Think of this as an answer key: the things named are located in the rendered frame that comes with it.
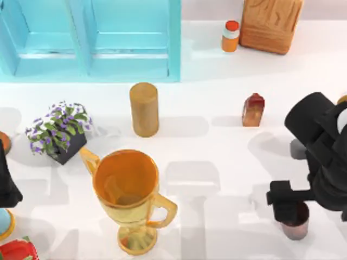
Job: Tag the dark brown cup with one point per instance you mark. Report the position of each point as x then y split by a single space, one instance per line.
296 228

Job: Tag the red and green object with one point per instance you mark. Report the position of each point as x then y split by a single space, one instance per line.
16 250

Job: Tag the blue and yellow object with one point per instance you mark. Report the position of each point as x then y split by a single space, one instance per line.
4 223

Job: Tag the small red-brown bottle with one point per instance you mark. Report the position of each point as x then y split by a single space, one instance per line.
252 113

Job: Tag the light blue rack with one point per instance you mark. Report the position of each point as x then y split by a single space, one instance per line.
130 40

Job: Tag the pale grey rounded box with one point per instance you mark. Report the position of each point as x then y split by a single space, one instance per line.
343 122

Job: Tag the orange bottle with red cap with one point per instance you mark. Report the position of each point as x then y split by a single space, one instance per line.
230 40

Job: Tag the gold trophy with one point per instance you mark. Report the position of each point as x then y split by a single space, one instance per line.
127 184

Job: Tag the wooden block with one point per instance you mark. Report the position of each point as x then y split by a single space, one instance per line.
267 29

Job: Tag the orange round object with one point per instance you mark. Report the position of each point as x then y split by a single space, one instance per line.
5 143

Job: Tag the purple flower plant pot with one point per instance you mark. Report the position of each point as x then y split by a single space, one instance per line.
61 130

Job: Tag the wooden cylinder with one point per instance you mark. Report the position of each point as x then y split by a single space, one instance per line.
144 113

